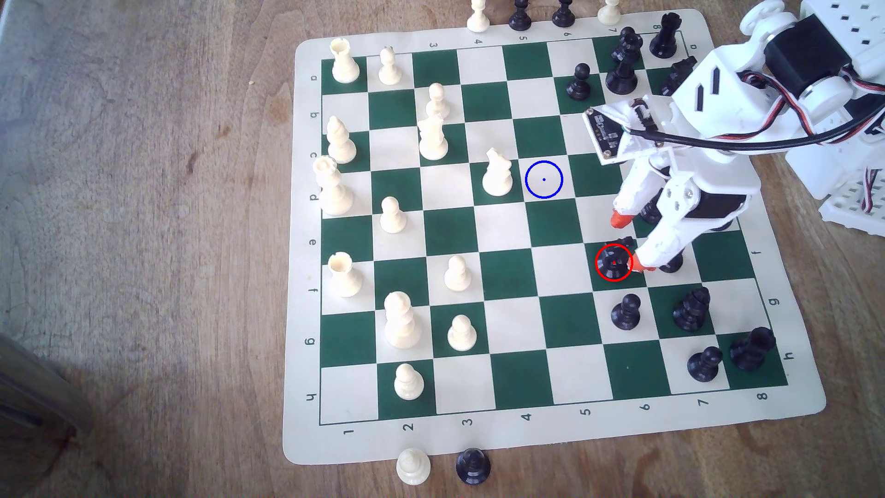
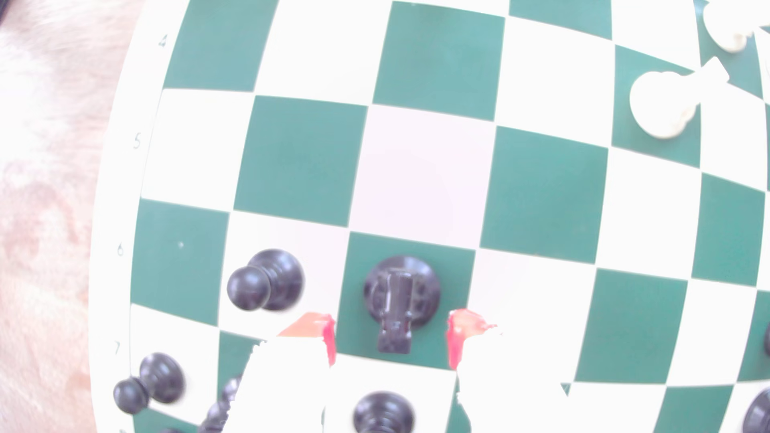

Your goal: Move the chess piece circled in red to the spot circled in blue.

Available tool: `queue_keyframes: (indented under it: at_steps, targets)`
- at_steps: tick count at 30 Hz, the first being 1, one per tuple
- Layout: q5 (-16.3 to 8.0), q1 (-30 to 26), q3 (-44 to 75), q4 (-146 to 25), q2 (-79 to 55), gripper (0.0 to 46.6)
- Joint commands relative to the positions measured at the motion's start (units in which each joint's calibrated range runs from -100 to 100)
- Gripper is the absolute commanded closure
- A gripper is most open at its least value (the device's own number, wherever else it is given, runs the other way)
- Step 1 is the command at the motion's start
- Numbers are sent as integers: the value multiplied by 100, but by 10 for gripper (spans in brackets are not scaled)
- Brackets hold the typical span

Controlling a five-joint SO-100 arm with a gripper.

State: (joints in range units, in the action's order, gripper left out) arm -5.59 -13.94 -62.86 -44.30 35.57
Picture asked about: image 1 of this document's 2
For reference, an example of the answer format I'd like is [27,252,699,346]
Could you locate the small camera circuit board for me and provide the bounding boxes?
[582,100,658,164]

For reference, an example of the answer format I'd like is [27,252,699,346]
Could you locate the red black white servo wires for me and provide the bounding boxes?
[740,65,885,215]

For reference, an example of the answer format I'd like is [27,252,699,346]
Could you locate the white perforated board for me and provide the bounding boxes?
[819,166,885,238]

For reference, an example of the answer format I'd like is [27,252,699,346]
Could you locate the black camera cable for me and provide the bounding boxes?
[632,100,885,150]

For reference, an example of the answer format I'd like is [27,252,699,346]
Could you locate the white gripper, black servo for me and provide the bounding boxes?
[609,147,762,273]

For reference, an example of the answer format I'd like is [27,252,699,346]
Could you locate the black chess rook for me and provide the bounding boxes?
[729,326,777,372]
[649,12,682,59]

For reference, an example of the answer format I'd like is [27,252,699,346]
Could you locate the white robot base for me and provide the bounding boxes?
[785,135,885,203]

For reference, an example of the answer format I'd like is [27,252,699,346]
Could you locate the green and cream chess mat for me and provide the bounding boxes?
[282,8,828,466]

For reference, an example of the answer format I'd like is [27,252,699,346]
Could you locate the white chess knight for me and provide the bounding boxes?
[482,147,514,197]

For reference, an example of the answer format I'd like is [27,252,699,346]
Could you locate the dark grey blurry object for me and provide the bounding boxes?
[0,332,95,444]

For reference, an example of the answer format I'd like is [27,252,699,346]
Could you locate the white chess queen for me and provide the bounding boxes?
[313,155,355,216]

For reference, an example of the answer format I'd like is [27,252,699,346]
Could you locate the black chess knight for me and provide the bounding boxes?
[659,57,698,96]
[598,237,636,279]

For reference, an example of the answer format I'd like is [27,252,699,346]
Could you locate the white chess rook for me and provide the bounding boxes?
[329,37,361,84]
[328,252,363,298]

